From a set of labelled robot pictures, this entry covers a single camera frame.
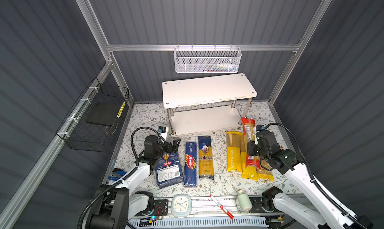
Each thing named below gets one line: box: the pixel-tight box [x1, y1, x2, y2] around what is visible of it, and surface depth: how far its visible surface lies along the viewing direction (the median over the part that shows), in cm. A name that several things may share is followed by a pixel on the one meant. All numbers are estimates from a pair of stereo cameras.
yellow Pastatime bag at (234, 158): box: [226, 131, 243, 173], surface depth 93 cm
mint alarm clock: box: [170, 193, 193, 218], surface depth 74 cm
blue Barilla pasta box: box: [155, 151, 184, 189], surface depth 80 cm
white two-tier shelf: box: [162, 73, 258, 137], surface depth 84 cm
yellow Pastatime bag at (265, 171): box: [257, 159, 275, 182], surface depth 84 cm
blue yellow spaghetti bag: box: [198, 136, 215, 181], surface depth 90 cm
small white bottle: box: [237, 188, 253, 212], surface depth 71 cm
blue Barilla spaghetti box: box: [184, 141, 197, 187], surface depth 86 cm
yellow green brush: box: [116, 100, 126, 118], surface depth 81 cm
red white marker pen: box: [209, 194, 235, 220], surface depth 75 cm
